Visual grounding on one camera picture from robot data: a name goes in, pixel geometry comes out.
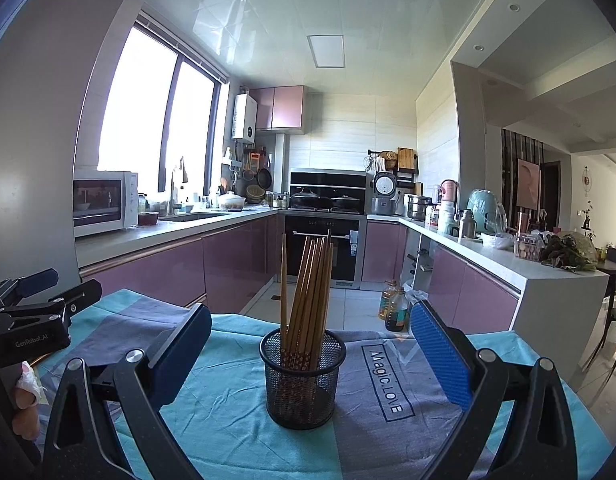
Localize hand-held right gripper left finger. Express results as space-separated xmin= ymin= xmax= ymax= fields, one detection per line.
xmin=40 ymin=302 xmax=213 ymax=480

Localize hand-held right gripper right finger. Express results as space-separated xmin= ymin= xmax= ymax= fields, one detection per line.
xmin=409 ymin=299 xmax=579 ymax=480

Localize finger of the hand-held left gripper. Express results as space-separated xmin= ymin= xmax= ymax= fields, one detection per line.
xmin=2 ymin=279 xmax=103 ymax=320
xmin=0 ymin=268 xmax=60 ymax=314

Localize black mesh pen holder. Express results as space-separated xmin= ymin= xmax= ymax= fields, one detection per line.
xmin=259 ymin=327 xmax=348 ymax=431

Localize bunch of bamboo chopsticks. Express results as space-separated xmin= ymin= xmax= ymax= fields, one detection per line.
xmin=279 ymin=229 xmax=336 ymax=401

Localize person's left hand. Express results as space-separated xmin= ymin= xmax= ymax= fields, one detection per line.
xmin=10 ymin=361 xmax=42 ymax=439

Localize blue-label cooking oil bottle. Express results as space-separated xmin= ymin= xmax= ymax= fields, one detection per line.
xmin=385 ymin=287 xmax=408 ymax=332

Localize crumpled clear plastic bag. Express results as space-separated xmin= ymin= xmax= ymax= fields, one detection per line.
xmin=405 ymin=287 xmax=429 ymax=312

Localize yellow cooking oil bottle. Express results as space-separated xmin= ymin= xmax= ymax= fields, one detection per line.
xmin=378 ymin=281 xmax=397 ymax=322

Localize pink peninsula base cabinets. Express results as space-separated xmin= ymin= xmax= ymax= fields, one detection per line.
xmin=363 ymin=214 xmax=609 ymax=392

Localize teal and grey printed tablecloth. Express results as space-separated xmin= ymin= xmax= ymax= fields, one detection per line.
xmin=35 ymin=287 xmax=614 ymax=480

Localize pink base cabinets with sink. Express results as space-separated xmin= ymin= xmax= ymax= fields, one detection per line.
xmin=75 ymin=208 xmax=285 ymax=311

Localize white water purifier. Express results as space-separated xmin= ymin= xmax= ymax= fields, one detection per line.
xmin=407 ymin=248 xmax=431 ymax=286

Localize white microwave oven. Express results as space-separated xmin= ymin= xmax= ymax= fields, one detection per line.
xmin=72 ymin=170 xmax=140 ymax=239

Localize white plastic bag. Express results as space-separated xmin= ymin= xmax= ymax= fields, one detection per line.
xmin=480 ymin=231 xmax=514 ymax=251

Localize steel vacuum flask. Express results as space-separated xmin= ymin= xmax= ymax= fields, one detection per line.
xmin=457 ymin=209 xmax=477 ymax=240

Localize black built-in oven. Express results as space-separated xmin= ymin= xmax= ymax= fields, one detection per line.
xmin=283 ymin=214 xmax=361 ymax=288

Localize clear egg container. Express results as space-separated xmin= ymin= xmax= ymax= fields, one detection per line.
xmin=513 ymin=233 xmax=543 ymax=263

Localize grey refrigerator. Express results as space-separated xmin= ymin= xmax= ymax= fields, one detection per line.
xmin=0 ymin=0 xmax=148 ymax=301

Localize white casserole pot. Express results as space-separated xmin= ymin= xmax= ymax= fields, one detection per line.
xmin=217 ymin=190 xmax=247 ymax=211

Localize steel stockpot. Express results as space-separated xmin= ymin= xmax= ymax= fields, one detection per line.
xmin=406 ymin=194 xmax=431 ymax=221

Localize pale green kitchen appliance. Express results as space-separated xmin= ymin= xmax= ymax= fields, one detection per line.
xmin=467 ymin=188 xmax=510 ymax=234

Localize green leafy vegetables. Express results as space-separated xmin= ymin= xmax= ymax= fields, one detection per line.
xmin=540 ymin=232 xmax=597 ymax=272

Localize white rice cooker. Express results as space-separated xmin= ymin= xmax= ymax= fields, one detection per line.
xmin=371 ymin=171 xmax=400 ymax=216

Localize dark dining chair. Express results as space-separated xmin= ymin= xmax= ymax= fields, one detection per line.
xmin=585 ymin=304 xmax=616 ymax=387

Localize kitchen window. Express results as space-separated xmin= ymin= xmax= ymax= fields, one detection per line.
xmin=95 ymin=25 xmax=225 ymax=197

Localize large black lidded wok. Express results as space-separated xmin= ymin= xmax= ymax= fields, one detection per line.
xmin=291 ymin=187 xmax=331 ymax=210

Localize black integrated cooker hood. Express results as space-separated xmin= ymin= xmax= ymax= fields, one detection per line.
xmin=289 ymin=167 xmax=369 ymax=212

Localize square ceiling light panel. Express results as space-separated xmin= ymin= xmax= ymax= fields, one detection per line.
xmin=306 ymin=33 xmax=347 ymax=69

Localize pink framed wall picture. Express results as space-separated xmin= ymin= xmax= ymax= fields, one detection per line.
xmin=516 ymin=158 xmax=542 ymax=210

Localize wall rack with cutting boards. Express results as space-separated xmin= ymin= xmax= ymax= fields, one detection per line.
xmin=367 ymin=147 xmax=419 ymax=177

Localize white wall water heater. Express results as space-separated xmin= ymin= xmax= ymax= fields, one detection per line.
xmin=231 ymin=93 xmax=259 ymax=141

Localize pink wall cabinet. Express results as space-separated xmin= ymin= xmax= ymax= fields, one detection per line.
xmin=250 ymin=84 xmax=307 ymax=135

